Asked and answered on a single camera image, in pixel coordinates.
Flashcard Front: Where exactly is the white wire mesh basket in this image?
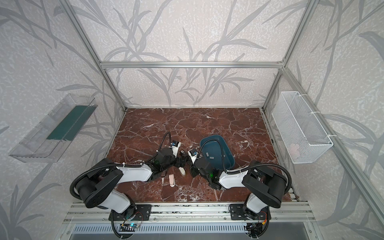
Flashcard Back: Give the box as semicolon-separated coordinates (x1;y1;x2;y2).
272;91;334;164

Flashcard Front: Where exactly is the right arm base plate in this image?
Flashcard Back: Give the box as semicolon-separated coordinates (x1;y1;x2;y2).
229;204;271;221

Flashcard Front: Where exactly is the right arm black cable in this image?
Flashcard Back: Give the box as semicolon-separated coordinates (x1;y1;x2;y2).
197;139;293;193

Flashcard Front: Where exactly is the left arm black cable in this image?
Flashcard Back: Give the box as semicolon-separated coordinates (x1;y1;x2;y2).
69;131;172;201

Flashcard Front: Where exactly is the teal plastic tray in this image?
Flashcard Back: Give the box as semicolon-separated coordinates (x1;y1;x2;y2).
200;135;235;170

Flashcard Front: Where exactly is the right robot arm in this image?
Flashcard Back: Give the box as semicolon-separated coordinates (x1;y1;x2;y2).
187;155;292;213

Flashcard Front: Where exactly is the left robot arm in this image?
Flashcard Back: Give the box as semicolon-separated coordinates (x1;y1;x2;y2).
70;147;187;214

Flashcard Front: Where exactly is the aluminium mounting rail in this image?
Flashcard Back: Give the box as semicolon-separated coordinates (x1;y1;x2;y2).
63;202;316;224

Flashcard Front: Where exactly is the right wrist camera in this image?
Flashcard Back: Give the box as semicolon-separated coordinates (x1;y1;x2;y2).
188;149;200;165

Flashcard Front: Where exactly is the pink object in basket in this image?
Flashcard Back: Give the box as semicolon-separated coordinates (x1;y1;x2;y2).
288;144;301;160

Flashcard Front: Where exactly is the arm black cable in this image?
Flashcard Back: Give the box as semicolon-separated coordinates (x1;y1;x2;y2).
197;139;293;193
69;131;172;201

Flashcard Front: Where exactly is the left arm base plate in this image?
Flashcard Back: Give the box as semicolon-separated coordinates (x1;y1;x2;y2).
109;204;152;222

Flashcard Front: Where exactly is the clear plastic wall bin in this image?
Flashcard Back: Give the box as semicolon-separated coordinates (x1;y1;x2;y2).
9;94;98;163

